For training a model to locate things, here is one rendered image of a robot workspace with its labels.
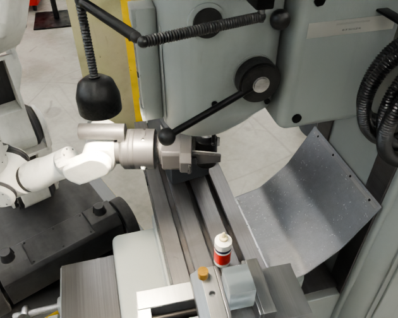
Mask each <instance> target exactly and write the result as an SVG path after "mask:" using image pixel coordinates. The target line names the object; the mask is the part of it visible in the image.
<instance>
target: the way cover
mask: <svg viewBox="0 0 398 318"><path fill-rule="evenodd" d="M313 136H314V137H313ZM322 158H323V159H322ZM295 159H296V160H295ZM302 160H303V161H302ZM326 167H327V168H326ZM315 170H316V171H315ZM278 175H279V176H278ZM346 179H347V180H346ZM284 192H285V193H284ZM234 198H235V200H236V202H237V204H238V206H239V209H240V211H241V213H242V215H243V218H244V220H245V222H246V224H247V226H248V228H249V230H250V233H251V235H252V237H253V240H254V241H255V243H256V246H257V248H258V250H259V253H260V255H261V257H262V259H263V261H264V263H265V266H266V268H267V267H271V266H277V265H281V264H287V263H290V264H291V267H292V269H293V271H294V273H295V275H296V277H297V278H299V277H301V276H304V275H305V274H307V273H309V272H310V271H312V270H313V269H315V268H316V267H317V266H319V265H320V264H321V263H323V262H324V261H326V260H327V259H328V258H330V257H331V256H333V255H334V254H335V253H336V252H338V251H340V250H341V249H342V248H343V247H344V246H345V245H346V244H347V243H348V242H349V241H350V240H351V239H352V238H353V237H354V236H355V235H356V234H357V233H358V232H359V231H360V230H361V229H362V228H363V227H364V226H365V225H366V224H367V223H368V222H369V221H370V220H371V219H372V218H373V217H374V216H375V215H376V214H377V213H378V211H379V210H380V209H381V208H382V206H381V205H380V204H379V203H378V202H377V200H376V199H375V198H374V197H373V196H372V195H371V193H370V192H369V191H368V189H367V188H366V187H365V186H364V184H363V183H362V182H361V181H360V180H359V179H358V177H357V176H356V175H355V173H354V172H353V171H352V170H351V169H350V168H349V166H348V165H347V164H346V162H345V161H344V160H343V159H342V158H341V157H340V155H339V154H338V153H337V152H336V151H335V150H334V148H333V147H332V146H331V144H330V143H329V142H328V141H327V140H326V139H325V138H324V136H323V135H322V134H321V132H320V131H319V130H318V129H317V127H316V126H315V127H314V128H313V129H312V130H311V132H310V133H309V135H308V136H307V137H306V139H305V140H304V141H303V143H302V144H301V146H300V147H299V148H298V150H297V151H296V152H295V154H294V155H293V156H292V158H291V159H290V160H289V161H288V163H287V164H286V165H285V166H284V167H283V168H281V169H280V170H279V171H278V172H277V173H276V174H275V175H273V176H272V177H271V178H270V179H269V180H268V181H266V183H264V184H263V185H262V186H260V187H259V188H257V189H254V190H252V191H249V192H246V193H244V194H241V195H239V196H236V197H234ZM238 198H239V200H238ZM273 199H274V200H273ZM365 201H366V202H365ZM241 202H242V203H241ZM350 202H351V203H350ZM311 206H312V207H311ZM267 207H268V208H267ZM268 209H269V210H268ZM299 211H300V212H299ZM256 213H257V214H256ZM347 213H348V214H347ZM262 214H263V215H262ZM305 214H306V215H305ZM364 215H365V216H364ZM367 216H368V217H367ZM265 218H266V219H265ZM360 218H361V219H360ZM337 220H338V221H337ZM252 228H253V229H252ZM291 228H292V229H291ZM289 229H290V230H289ZM283 230H284V231H283ZM332 234H333V235H332ZM334 235H335V236H334ZM304 239H305V240H304ZM334 246H335V247H334ZM272 247H273V248H272ZM322 249H323V250H322ZM274 251H275V252H274ZM269 258H270V259H269ZM268 262H270V263H268ZM310 263H311V265H310Z"/></svg>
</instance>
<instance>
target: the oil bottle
mask: <svg viewBox="0 0 398 318"><path fill-rule="evenodd" d="M231 247H232V238H231V237H230V236H229V235H228V234H225V232H223V233H221V234H218V235H217V236H216V238H215V244H214V263H215V265H216V266H218V267H220V268H225V267H227V266H228V265H229V264H230V260H231Z"/></svg>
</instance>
